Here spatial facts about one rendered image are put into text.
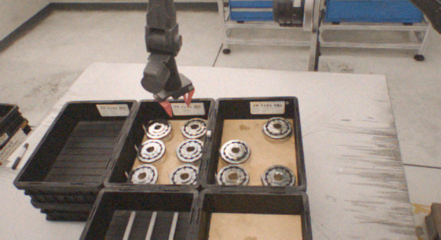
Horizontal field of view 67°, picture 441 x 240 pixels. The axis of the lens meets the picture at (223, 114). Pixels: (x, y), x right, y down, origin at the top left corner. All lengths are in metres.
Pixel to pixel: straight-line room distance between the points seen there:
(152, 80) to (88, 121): 0.69
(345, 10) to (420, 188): 1.47
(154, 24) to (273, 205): 0.58
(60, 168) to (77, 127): 0.21
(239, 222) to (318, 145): 0.51
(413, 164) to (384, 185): 1.07
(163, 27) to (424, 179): 1.84
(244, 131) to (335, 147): 0.37
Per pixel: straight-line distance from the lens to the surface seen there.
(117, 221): 1.12
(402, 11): 3.01
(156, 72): 0.82
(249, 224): 1.02
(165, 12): 0.82
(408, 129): 2.56
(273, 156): 1.16
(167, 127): 1.27
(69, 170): 1.32
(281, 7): 1.31
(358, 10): 2.95
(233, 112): 1.26
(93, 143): 1.37
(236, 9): 2.99
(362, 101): 1.59
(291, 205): 0.99
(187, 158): 1.15
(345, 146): 1.39
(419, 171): 2.33
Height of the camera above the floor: 1.72
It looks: 43 degrees down
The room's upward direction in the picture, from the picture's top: 8 degrees counter-clockwise
